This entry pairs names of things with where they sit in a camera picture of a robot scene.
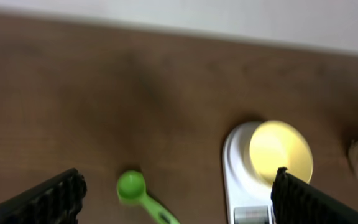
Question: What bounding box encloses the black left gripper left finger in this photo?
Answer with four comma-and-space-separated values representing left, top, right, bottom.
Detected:
0, 168, 87, 224

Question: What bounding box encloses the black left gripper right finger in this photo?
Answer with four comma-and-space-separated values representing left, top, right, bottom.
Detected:
271, 167, 358, 224

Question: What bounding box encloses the yellow plastic bowl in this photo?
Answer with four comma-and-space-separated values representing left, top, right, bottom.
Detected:
249, 121, 313, 186

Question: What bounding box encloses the green plastic measuring scoop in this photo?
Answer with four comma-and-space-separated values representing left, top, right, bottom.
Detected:
116, 170, 180, 224

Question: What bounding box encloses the white digital kitchen scale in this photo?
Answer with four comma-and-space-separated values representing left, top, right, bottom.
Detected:
222, 121, 275, 224

